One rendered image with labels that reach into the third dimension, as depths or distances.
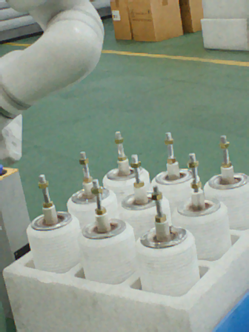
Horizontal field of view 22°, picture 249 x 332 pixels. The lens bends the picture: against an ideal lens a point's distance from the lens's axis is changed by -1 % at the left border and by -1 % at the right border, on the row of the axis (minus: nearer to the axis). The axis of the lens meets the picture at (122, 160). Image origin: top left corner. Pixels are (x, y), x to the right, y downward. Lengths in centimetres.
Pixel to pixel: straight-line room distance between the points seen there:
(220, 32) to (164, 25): 80
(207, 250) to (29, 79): 49
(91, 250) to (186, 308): 20
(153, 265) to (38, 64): 41
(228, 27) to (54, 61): 322
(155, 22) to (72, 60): 394
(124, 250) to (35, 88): 41
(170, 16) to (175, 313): 385
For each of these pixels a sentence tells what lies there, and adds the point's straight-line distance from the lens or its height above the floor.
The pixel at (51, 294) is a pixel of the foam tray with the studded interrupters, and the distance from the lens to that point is 115.
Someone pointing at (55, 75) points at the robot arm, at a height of 57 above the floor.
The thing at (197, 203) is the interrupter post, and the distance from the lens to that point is 112.
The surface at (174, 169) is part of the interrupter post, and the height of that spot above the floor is 27.
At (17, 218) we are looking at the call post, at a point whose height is 22.
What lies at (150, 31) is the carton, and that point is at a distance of 471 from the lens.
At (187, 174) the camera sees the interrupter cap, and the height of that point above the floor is 25.
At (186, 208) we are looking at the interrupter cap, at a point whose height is 25.
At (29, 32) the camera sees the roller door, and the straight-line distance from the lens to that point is 635.
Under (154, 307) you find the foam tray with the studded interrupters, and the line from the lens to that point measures 102.
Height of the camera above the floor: 70
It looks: 18 degrees down
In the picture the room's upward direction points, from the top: 10 degrees counter-clockwise
